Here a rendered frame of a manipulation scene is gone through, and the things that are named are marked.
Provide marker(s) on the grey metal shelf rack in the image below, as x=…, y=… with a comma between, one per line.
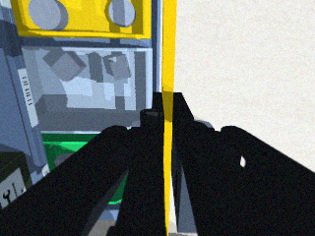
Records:
x=19, y=127

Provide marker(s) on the yellow bar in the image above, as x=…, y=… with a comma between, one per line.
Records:
x=167, y=83

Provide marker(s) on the green open bin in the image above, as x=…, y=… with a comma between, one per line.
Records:
x=55, y=144

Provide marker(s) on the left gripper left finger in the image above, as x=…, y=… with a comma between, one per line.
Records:
x=69, y=200

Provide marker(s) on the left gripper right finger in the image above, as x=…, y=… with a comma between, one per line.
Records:
x=283, y=189

